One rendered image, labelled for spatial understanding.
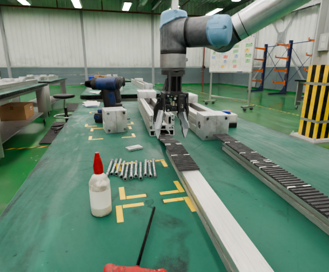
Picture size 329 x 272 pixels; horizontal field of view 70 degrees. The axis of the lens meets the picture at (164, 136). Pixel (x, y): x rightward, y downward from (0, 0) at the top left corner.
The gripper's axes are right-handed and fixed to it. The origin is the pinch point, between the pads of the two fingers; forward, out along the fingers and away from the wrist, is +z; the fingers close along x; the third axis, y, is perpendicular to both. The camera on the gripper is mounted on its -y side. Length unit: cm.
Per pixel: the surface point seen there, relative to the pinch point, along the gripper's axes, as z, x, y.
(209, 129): 1.3, 16.3, -9.2
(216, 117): -3.0, 18.8, -9.2
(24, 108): 42, -177, -349
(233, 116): 0.4, 33.7, -26.2
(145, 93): -6, -1, -75
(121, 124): 2.1, -16.1, -26.3
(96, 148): 5.6, -24.2, -6.2
